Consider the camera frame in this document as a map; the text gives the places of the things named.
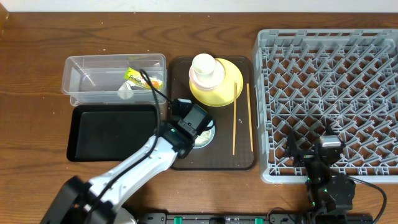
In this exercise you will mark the brown plastic serving tray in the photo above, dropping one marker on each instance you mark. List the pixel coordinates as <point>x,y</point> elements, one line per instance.
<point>218,155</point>

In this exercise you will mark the left wooden chopstick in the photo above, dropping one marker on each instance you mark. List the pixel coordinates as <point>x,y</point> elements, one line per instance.
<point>234,117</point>

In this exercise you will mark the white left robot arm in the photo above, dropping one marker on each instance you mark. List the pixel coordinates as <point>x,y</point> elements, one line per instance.
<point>99,199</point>

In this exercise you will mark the yellow plate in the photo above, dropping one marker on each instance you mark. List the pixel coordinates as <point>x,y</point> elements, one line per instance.
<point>223,94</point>

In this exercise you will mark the white napkin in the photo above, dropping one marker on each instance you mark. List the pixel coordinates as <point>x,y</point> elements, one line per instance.
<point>126,91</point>

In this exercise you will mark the pink bowl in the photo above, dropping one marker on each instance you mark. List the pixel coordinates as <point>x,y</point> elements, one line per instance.
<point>215,80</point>

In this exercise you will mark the wooden chopstick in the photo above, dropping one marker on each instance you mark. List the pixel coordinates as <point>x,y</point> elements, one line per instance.
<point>234,117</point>
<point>249,116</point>

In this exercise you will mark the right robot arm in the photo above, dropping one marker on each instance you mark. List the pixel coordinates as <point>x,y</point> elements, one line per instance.
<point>331,194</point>

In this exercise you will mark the grey plastic dishwasher rack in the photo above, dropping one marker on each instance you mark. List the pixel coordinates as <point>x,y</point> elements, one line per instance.
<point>346,79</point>

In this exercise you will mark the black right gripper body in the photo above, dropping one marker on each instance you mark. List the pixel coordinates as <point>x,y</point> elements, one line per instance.
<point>306,156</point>

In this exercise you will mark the right wooden chopstick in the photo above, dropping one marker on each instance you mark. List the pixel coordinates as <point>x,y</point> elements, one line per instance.
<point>249,116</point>

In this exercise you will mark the clear plastic waste bin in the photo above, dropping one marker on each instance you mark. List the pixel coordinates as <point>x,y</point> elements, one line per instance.
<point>96,79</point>

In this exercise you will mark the black plastic tray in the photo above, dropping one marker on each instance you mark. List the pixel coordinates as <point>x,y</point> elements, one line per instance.
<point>109,132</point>

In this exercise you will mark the rice leftovers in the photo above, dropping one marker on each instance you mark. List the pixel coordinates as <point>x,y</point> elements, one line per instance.
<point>203,139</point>

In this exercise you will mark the green orange snack wrapper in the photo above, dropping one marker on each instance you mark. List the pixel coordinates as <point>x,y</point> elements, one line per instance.
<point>134,78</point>

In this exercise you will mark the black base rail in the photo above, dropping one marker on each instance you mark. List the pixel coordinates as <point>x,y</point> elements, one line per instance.
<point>275,216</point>

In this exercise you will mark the cream cup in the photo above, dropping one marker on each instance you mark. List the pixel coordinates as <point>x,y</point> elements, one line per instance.
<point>203,64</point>

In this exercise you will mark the light blue bowl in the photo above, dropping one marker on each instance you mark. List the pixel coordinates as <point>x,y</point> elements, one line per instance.
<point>211,126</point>

